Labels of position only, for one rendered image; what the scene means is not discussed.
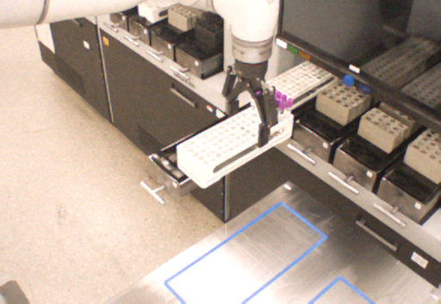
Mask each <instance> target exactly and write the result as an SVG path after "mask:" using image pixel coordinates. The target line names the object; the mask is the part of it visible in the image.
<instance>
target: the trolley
mask: <svg viewBox="0 0 441 304"><path fill-rule="evenodd" d="M440 300H441V291H440V290H438V289H437V288H436V287H433V286H432V284H430V283H429V282H428V281H426V280H425V279H423V277H420V276H419V275H418V274H416V273H415V272H414V271H412V270H410V269H409V268H408V267H407V266H406V265H405V264H403V263H401V262H400V261H399V260H398V259H395V257H393V256H391V255H390V254H389V253H388V252H387V251H384V250H383V249H382V248H381V247H380V246H379V245H377V244H376V243H374V242H373V241H371V239H368V238H367V237H366V236H365V235H363V234H361V233H360V232H359V231H358V230H357V229H355V228H353V227H352V226H351V225H350V224H348V223H347V222H345V221H344V220H343V219H341V218H339V217H338V216H337V215H336V214H335V213H333V212H332V211H331V210H329V209H328V208H326V207H325V206H323V205H322V204H321V203H320V202H318V201H316V200H315V199H314V198H313V197H312V196H310V195H309V194H308V193H306V192H305V191H303V190H302V189H300V188H299V187H298V186H296V185H294V184H293V183H291V181H287V182H286V183H285V184H283V185H282V186H281V187H280V188H277V189H275V190H273V191H272V192H271V193H270V194H268V195H267V196H266V197H264V198H263V199H261V200H260V201H258V202H256V203H255V204H253V205H252V206H251V207H250V208H247V209H246V210H244V211H243V212H242V213H241V214H239V215H238V216H236V217H233V218H232V219H231V220H230V221H228V222H227V223H226V224H224V225H223V226H221V227H219V228H218V229H216V230H215V231H213V232H212V233H210V234H209V235H207V236H206V237H204V238H203V239H202V240H199V241H198V242H196V243H195V244H194V245H192V246H191V247H189V248H187V249H186V250H185V251H183V252H182V253H179V254H178V255H177V256H176V257H174V258H172V259H170V261H168V262H167V263H165V264H162V265H161V266H160V267H158V268H157V269H155V270H154V271H153V272H151V273H150V274H148V275H146V276H144V277H143V278H141V279H139V281H137V282H136V283H134V284H132V285H131V286H130V287H127V288H125V290H123V291H121V292H120V293H119V294H118V295H115V296H114V297H113V298H111V299H109V300H108V301H106V302H104V303H103V304H438V303H439V301H440Z"/></svg>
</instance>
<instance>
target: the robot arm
mask: <svg viewBox="0 0 441 304"><path fill-rule="evenodd" d="M145 1H148V0H0V29H4V28H19V27H28V26H37V25H41V24H45V23H50V22H58V21H63V20H69V19H75V18H80V17H87V16H101V15H106V14H110V13H114V12H118V11H123V10H128V9H131V8H133V7H135V6H137V5H139V4H141V3H143V2H145ZM178 2H179V3H180V4H183V5H187V6H189V7H192V8H197V9H201V10H204V11H206V12H208V11H211V12H213V13H215V14H219V15H221V17H222V18H223V19H224V20H225V21H226V22H227V23H228V25H230V26H231V28H232V33H231V34H232V55H233V57H234V64H232V65H230V66H227V76H226V79H225V83H224V85H223V91H222V96H223V97H225V98H226V99H227V112H228V119H229V118H231V117H233V116H235V115H237V114H238V113H239V100H238V99H237V98H238V96H239V95H240V93H241V92H242V91H243V90H246V91H247V92H248V93H250V94H251V96H252V99H253V100H254V102H255V105H256V107H257V110H258V115H259V117H260V120H261V122H262V123H260V124H258V148H262V147H264V146H265V145H267V144H268V141H269V135H270V130H271V128H272V127H274V126H276V125H278V117H277V111H276V100H275V91H276V88H275V87H274V86H271V87H270V86H269V85H267V84H266V82H265V78H264V77H265V74H266V72H267V71H268V64H269V59H270V56H271V54H272V45H273V39H274V31H275V26H276V23H277V19H278V15H279V0H178ZM236 77H238V81H237V83H236V84H235V85H234V83H235V80H236ZM233 86H234V87H233ZM259 91H260V93H259V94H257V95H255V94H256V93H258V92H259ZM235 99H236V100H235Z"/></svg>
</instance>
